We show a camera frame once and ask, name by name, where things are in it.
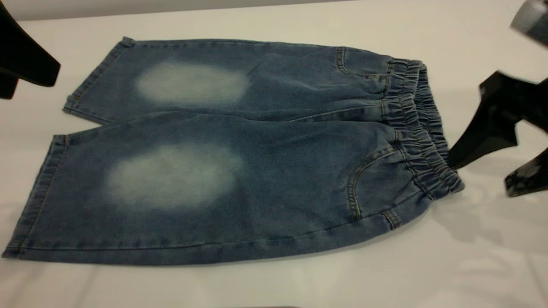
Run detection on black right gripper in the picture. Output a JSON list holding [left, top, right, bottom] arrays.
[[447, 71, 548, 197]]

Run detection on blue denim jeans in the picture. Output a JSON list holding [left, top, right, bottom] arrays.
[[2, 36, 466, 267]]

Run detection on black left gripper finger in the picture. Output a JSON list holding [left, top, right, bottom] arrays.
[[0, 4, 61, 87], [0, 68, 20, 100]]

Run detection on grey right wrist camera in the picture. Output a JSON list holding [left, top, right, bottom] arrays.
[[509, 0, 548, 47]]

